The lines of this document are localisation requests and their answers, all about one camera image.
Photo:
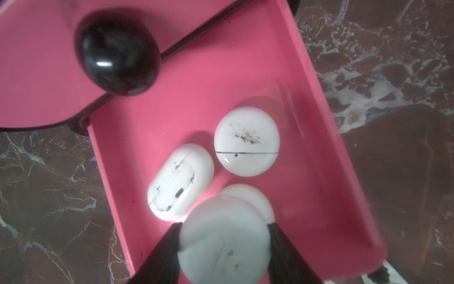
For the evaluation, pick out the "white oval earphone case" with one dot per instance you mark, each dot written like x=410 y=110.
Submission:
x=181 y=181

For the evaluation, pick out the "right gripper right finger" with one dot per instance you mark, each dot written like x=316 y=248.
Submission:
x=287 y=266

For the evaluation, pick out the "pink drawer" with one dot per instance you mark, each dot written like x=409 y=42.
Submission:
x=60 y=60
x=242 y=104

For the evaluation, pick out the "white round earphone case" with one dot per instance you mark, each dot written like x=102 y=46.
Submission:
x=224 y=240
x=254 y=197
x=247 y=141

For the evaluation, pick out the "yellow black pliers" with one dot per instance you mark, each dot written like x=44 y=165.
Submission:
x=386 y=274

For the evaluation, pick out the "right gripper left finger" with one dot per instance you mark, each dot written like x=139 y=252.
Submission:
x=162 y=265

